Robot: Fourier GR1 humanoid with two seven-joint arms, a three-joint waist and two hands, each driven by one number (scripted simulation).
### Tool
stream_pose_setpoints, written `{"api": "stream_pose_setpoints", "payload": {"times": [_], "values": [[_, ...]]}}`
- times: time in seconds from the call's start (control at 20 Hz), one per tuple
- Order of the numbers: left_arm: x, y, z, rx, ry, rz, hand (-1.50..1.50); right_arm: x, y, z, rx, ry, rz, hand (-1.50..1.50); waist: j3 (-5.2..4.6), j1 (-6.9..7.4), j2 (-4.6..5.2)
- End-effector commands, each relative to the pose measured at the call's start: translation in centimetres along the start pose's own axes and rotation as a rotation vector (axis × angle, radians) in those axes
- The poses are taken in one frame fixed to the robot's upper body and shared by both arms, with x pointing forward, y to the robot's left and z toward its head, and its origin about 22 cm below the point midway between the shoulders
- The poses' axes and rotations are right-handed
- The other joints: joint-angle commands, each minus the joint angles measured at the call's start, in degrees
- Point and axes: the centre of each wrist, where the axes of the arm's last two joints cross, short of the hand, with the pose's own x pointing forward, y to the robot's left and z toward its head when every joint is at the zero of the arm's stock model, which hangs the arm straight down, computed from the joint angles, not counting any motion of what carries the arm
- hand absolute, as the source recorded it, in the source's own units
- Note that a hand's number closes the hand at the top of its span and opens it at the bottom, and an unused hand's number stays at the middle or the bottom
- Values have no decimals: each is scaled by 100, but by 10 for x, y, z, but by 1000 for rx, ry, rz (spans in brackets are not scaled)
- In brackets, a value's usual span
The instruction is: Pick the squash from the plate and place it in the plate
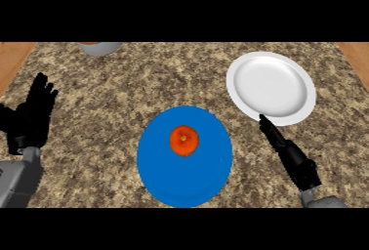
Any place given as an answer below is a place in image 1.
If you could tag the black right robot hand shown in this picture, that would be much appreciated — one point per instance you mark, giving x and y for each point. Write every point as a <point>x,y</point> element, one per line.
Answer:
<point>291,157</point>

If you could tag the orange squash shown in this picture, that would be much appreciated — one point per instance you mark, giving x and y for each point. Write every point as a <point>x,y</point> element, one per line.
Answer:
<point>185,140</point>

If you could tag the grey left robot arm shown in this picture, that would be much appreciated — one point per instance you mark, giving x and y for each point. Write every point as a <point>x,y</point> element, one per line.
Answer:
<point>18,177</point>

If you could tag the blue plate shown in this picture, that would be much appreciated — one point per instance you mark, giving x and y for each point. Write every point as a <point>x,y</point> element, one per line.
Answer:
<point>185,157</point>

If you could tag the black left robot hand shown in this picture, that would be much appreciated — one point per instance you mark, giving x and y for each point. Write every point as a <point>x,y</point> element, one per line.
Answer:
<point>30,117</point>

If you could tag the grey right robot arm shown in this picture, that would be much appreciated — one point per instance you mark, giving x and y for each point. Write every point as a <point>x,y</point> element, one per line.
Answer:
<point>319,200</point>

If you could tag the white plate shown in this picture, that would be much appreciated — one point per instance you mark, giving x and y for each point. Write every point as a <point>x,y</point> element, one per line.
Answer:
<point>272,87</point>

